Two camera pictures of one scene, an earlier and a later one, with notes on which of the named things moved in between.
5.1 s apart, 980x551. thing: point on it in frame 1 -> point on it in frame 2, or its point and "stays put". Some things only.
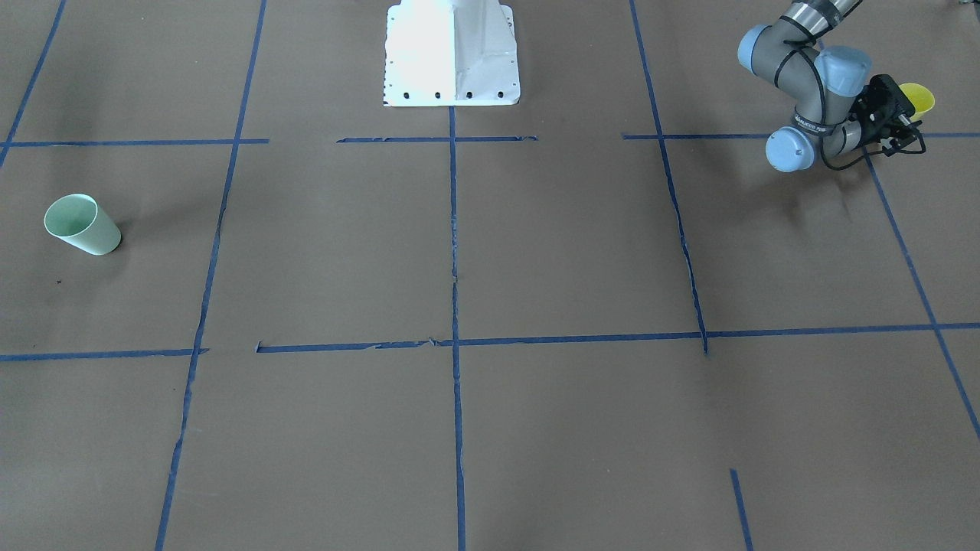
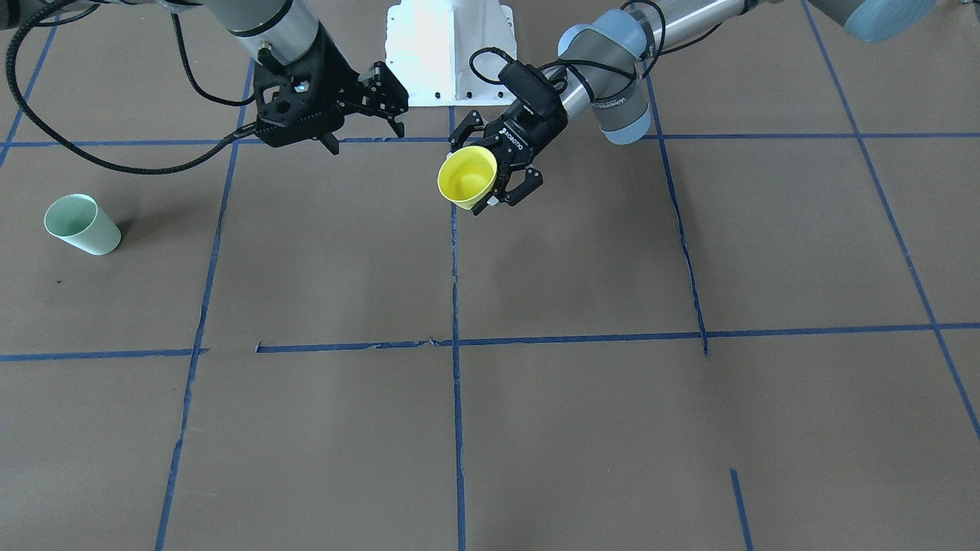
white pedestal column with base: x=451 y=53 stays put
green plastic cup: x=78 y=220 stays put
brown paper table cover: x=600 y=321 stays put
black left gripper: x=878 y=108 -> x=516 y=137
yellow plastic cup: x=922 y=99 -> x=465 y=174
